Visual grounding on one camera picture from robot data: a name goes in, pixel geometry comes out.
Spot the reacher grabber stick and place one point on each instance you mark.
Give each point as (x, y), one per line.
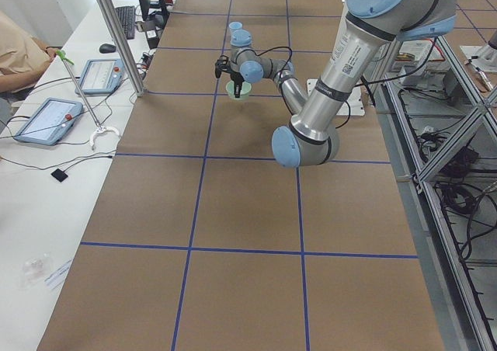
(100, 128)

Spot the person in beige shirt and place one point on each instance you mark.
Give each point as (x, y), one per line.
(24, 58)

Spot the aluminium frame cabinet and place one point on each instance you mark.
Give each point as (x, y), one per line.
(441, 131)

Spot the black computer mouse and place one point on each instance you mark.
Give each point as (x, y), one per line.
(107, 48)

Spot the mint green bowl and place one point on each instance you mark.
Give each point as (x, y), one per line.
(238, 94)

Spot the far teach pendant tablet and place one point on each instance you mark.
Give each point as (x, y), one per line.
(101, 76)

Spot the black keyboard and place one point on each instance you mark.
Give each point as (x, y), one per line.
(126, 16)

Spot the light blue plastic cup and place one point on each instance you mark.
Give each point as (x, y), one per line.
(234, 26)

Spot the clear plastic bag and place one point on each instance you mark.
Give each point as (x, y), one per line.
(41, 269)

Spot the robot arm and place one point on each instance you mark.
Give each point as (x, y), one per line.
(310, 137)

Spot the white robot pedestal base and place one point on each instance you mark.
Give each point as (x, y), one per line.
(353, 105)

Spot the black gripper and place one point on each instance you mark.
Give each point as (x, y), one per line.
(236, 76)

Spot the small black square pad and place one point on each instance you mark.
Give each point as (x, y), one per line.
(59, 175)

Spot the teach pendant tablet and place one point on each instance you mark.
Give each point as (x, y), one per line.
(101, 76)
(50, 122)

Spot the near teach pendant tablet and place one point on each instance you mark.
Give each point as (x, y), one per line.
(50, 122)

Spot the aluminium frame post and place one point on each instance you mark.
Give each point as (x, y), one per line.
(116, 31)

